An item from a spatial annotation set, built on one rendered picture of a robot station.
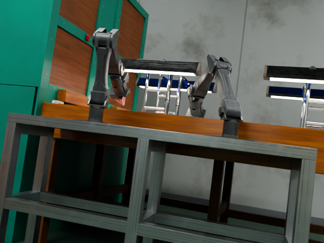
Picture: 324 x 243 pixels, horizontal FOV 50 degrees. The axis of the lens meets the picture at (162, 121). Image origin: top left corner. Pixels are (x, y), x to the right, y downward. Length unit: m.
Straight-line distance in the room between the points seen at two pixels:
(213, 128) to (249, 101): 2.09
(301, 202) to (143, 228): 0.55
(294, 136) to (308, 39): 2.36
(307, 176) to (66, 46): 1.55
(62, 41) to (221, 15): 2.18
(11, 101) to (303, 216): 1.58
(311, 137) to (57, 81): 1.40
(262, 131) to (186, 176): 2.20
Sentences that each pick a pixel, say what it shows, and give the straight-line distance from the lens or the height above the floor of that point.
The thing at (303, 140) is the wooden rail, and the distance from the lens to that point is 1.60.
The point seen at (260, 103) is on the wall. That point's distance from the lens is 3.69.
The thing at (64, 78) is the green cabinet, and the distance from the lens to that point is 2.20.
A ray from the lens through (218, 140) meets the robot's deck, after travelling 1.25.
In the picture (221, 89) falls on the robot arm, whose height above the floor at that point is 0.89.
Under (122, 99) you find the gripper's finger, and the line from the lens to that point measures 1.92.
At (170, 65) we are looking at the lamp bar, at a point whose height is 1.08.
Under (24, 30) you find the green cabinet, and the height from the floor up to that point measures 1.15.
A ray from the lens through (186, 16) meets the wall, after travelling 4.01.
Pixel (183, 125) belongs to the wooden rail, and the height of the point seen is 0.72.
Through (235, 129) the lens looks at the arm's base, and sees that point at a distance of 1.42.
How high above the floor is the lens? 0.62
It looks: 4 degrees up
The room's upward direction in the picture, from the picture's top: 7 degrees clockwise
